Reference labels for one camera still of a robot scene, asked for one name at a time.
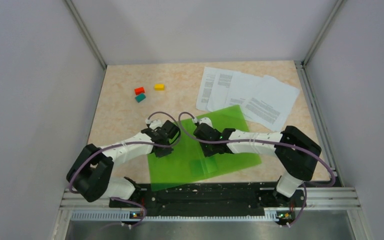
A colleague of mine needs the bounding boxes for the green plastic folder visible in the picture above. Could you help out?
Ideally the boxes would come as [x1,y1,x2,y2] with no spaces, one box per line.
[147,105,262,192]

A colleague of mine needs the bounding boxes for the printed paper sheet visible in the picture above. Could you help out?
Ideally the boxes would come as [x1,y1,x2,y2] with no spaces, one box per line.
[240,75,300,132]
[223,72,263,107]
[195,66,229,112]

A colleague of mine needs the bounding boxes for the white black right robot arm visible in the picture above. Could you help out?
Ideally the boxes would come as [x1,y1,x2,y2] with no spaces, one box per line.
[193,123,322,206]

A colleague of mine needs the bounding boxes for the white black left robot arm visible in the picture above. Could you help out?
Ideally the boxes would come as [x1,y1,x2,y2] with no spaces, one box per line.
[66,119,181,207]

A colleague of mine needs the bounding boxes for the teal block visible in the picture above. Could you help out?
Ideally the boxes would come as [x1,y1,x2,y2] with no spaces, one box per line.
[135,93,146,103]

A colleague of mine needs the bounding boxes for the yellow block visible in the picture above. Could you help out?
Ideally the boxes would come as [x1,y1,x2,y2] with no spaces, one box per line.
[154,83,165,91]

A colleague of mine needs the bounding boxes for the red block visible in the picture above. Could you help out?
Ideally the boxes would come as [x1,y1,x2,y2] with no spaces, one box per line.
[134,87,146,95]

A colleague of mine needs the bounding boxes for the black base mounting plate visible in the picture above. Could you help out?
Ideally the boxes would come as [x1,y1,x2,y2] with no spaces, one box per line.
[108,182,307,218]

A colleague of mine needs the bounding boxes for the aluminium front rail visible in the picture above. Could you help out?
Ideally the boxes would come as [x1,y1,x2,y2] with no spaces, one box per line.
[59,187,361,222]

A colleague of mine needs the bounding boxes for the aluminium side rail right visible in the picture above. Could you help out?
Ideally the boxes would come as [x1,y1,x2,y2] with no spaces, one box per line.
[294,61,339,177]

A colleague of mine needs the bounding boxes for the aluminium frame post left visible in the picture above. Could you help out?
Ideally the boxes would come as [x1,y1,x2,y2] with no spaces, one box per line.
[62,0,108,70]

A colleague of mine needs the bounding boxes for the aluminium frame post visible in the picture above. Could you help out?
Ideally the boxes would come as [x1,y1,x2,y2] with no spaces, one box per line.
[62,0,108,70]
[301,0,348,69]

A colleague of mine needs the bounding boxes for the aluminium frame post right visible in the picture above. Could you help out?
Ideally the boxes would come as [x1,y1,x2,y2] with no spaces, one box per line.
[301,0,348,69]

